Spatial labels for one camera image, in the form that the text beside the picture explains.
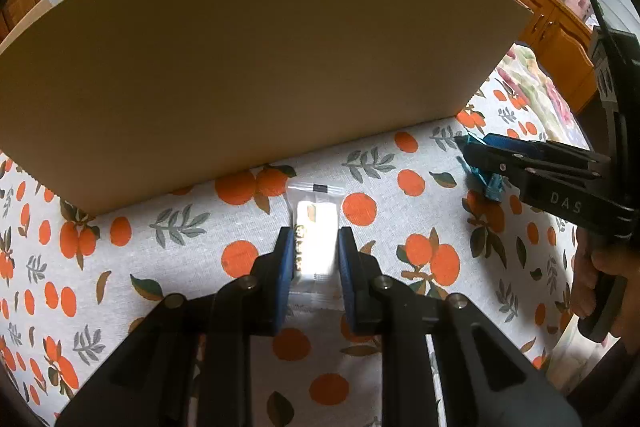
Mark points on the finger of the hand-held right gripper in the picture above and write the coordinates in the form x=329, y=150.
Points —
x=500, y=164
x=525, y=148

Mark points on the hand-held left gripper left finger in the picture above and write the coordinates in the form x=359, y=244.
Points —
x=285, y=277

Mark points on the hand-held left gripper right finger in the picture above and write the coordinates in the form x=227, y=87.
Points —
x=347, y=277

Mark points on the teal candy wrapper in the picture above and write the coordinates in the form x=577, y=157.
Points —
x=494, y=188

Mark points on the small clear white snack packet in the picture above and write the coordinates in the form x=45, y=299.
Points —
x=315, y=247

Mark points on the large cardboard box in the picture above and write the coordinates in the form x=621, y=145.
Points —
x=250, y=82

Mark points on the person's right hand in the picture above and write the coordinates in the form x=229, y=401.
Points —
x=582, y=279

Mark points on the floral blanket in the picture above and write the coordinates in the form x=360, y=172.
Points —
x=545, y=92

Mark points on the wooden cabinet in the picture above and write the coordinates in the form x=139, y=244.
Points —
x=550, y=32

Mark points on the orange fruit print tablecloth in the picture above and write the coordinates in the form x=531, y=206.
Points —
x=150, y=267

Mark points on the pink soft object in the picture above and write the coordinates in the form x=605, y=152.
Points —
x=577, y=2

